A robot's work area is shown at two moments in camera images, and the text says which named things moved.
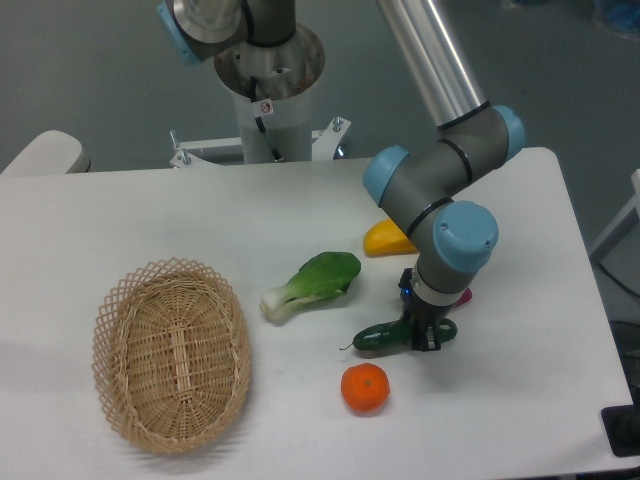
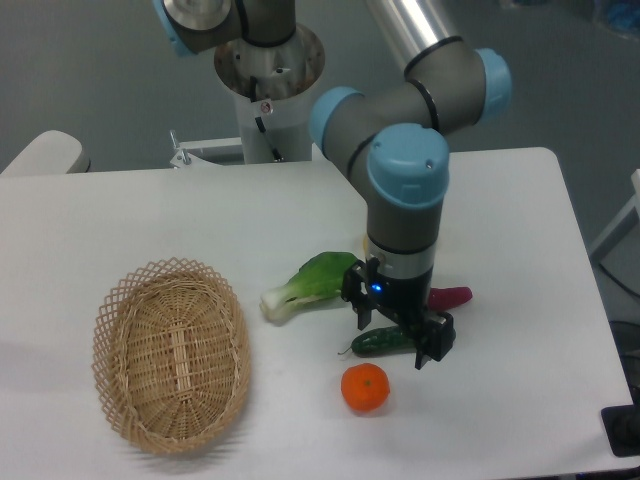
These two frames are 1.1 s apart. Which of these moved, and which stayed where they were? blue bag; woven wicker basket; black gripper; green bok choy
Moved: black gripper
Stayed: green bok choy; woven wicker basket; blue bag
